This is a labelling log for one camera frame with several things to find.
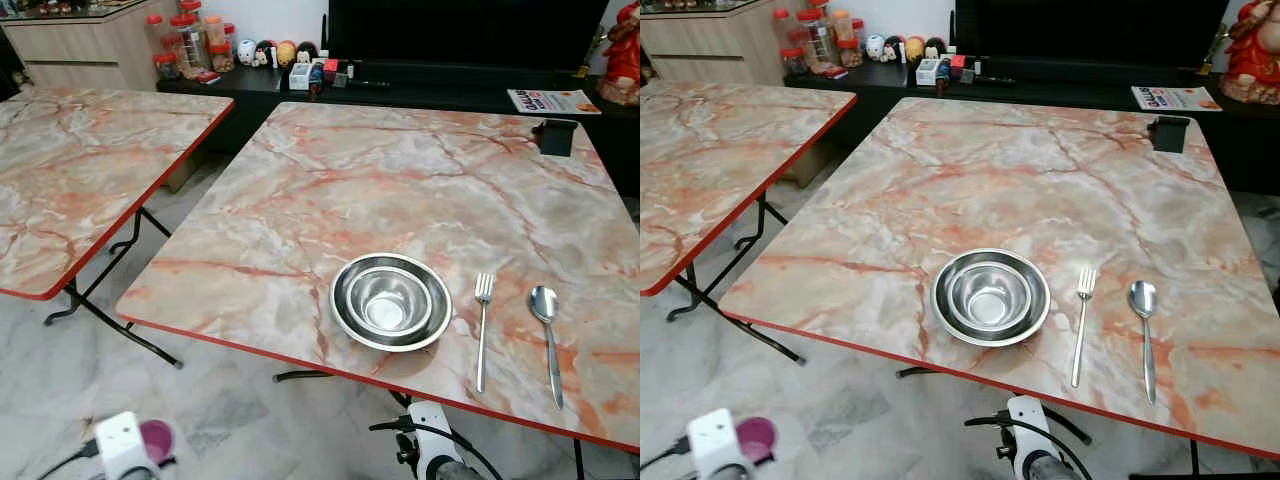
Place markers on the purple cup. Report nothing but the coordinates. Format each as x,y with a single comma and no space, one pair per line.
757,436
158,438

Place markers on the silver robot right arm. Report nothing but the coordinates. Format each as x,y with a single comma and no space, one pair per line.
1045,468
455,471

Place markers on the steel spoon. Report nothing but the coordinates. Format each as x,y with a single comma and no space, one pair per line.
1142,298
543,303

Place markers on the small black holder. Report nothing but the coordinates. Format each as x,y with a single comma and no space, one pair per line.
556,138
1171,135

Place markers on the white orange printed leaflet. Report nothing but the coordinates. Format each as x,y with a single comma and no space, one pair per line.
552,101
1176,98

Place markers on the steel fork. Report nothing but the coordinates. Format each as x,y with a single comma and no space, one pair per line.
483,320
1082,320

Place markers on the large red figurine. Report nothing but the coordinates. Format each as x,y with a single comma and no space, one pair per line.
1252,55
622,60

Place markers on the light wooden cabinet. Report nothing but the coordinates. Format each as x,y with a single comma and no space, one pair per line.
710,45
80,50

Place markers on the round steel plate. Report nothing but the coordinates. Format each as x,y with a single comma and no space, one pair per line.
441,318
1041,300

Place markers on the small red lid jar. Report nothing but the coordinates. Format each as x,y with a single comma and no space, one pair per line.
166,66
793,62

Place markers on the slim red lid jar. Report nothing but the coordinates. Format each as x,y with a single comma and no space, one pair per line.
155,35
781,30

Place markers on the round steel bowl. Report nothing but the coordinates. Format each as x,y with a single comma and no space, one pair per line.
390,300
990,295

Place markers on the large red lid jar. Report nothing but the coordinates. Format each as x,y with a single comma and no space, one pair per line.
818,38
190,42

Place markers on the black television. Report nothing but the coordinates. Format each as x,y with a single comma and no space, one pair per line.
460,30
1090,30

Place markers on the orange filled red lid jar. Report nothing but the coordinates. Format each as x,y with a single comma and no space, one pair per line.
220,45
847,40

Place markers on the white blue toy figurine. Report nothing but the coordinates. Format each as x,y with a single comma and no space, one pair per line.
246,53
875,47

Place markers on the black white toy figurine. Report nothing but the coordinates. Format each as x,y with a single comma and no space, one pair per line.
265,54
893,49

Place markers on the small white box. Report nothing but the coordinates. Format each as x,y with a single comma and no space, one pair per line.
927,72
299,77

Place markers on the yellow toy figurine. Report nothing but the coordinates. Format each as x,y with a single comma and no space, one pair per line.
914,48
287,53

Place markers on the black pink toy figurine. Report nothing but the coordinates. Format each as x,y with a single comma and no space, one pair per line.
307,53
935,48

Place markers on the small red box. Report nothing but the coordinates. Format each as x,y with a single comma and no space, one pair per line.
330,69
957,66

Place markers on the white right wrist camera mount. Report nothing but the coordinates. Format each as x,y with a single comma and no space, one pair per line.
430,430
1028,425

